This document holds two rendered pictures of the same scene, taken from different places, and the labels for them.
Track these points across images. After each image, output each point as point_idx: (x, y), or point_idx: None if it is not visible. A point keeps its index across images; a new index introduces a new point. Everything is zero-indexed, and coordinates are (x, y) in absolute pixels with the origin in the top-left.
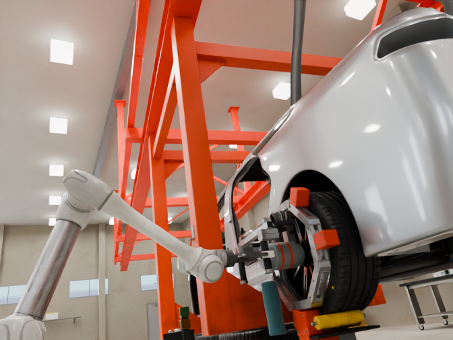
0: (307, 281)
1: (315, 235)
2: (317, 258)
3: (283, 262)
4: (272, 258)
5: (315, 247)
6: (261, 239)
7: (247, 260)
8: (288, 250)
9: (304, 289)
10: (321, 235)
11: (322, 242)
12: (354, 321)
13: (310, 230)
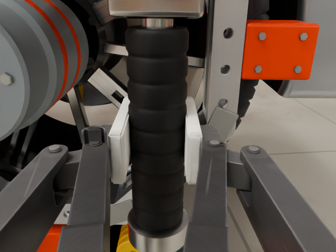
0: (37, 122)
1: (267, 28)
2: (237, 108)
3: (57, 100)
4: (37, 92)
5: (241, 69)
6: (192, 13)
7: (109, 251)
8: (74, 45)
9: (15, 139)
10: (303, 42)
11: (300, 67)
12: None
13: (245, 0)
